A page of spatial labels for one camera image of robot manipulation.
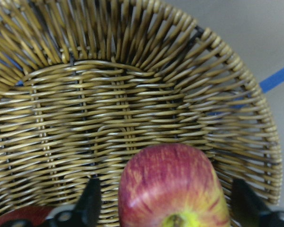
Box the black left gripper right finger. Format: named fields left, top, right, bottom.
left=231, top=179, right=284, bottom=227

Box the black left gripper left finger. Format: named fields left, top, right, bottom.
left=44, top=178, right=102, bottom=227

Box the red yellow apple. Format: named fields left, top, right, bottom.
left=118, top=143, right=231, bottom=227

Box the dark red apple in basket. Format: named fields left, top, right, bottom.
left=0, top=206, right=54, bottom=227

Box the brown wicker basket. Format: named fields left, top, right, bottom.
left=0, top=0, right=282, bottom=227

